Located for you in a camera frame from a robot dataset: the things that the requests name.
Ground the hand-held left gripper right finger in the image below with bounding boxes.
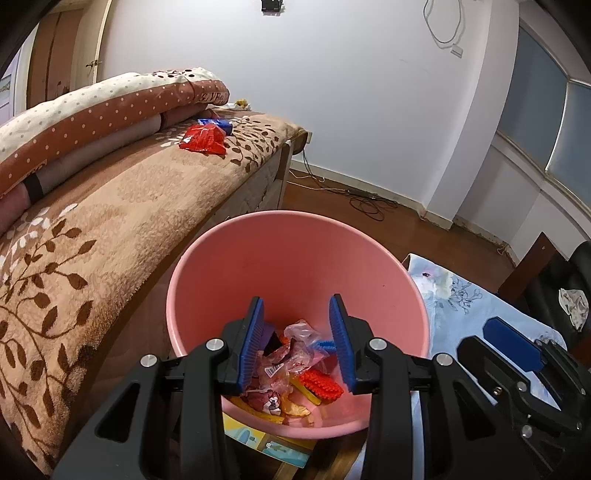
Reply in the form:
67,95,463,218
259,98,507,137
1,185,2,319
328,293,541,480

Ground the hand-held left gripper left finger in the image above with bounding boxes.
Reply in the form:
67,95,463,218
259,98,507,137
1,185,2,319
53,296,266,480

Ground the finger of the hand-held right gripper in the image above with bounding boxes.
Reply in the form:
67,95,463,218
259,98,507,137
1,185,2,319
456,335,583,435
481,316,590,403

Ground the clear plastic wrapper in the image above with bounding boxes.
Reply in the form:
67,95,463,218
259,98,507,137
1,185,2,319
259,318,333,384

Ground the red foam fruit net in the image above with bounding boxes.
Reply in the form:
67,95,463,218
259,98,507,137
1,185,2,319
295,368,345,401

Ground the silver red wrapper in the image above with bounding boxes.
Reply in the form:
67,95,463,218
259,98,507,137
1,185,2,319
247,388,287,414

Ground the pink plastic bin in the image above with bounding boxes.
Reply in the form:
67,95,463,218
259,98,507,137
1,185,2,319
165,210,432,438

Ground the blue floral tablecloth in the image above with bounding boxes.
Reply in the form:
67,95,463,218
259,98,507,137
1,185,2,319
348,253,568,480

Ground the black leather armchair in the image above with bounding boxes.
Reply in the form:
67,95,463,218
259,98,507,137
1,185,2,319
498,232,591,365

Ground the white crumpled cloth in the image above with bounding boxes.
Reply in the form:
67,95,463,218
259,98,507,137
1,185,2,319
558,288,589,332

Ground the colourful picture book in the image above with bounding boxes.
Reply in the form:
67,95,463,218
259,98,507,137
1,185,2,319
222,412,319,468

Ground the bed with leaf blanket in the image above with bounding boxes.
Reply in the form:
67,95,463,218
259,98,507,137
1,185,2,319
0,111,308,476

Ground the red plastic bag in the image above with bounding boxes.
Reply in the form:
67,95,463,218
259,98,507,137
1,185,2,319
178,124,227,157

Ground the blue packet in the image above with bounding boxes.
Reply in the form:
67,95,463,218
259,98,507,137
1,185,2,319
198,118,234,134

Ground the folded dotted quilt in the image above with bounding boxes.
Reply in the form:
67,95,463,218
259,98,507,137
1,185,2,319
0,67,230,232

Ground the wooden door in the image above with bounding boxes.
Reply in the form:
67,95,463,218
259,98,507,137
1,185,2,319
28,9,112,109

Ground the black floor cable bundle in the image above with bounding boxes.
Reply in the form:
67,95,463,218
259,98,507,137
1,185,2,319
344,187,398,220

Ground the black socket cable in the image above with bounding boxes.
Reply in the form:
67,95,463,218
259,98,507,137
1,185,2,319
302,150,352,192

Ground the white floor cable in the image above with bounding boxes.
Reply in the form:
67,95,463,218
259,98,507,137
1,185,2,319
288,168,342,191

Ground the wooden bed frame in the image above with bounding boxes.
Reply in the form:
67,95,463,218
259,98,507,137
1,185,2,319
259,129,310,217

